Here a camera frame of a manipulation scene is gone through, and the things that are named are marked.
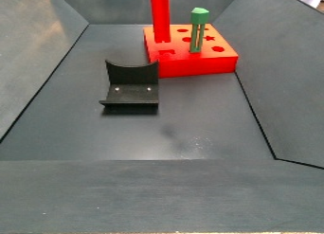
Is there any green peg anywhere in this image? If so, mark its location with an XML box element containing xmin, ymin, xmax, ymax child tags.
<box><xmin>189</xmin><ymin>8</ymin><xmax>209</xmax><ymax>53</ymax></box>

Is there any red arch-profile bar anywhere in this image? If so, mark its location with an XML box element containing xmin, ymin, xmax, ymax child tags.
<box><xmin>150</xmin><ymin>0</ymin><xmax>170</xmax><ymax>43</ymax></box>

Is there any red shape-sorter block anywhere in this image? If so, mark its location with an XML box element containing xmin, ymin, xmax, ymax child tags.
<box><xmin>142</xmin><ymin>24</ymin><xmax>238</xmax><ymax>78</ymax></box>

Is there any black curved fixture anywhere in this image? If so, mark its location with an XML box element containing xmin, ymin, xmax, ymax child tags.
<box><xmin>100</xmin><ymin>61</ymin><xmax>160</xmax><ymax>106</ymax></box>

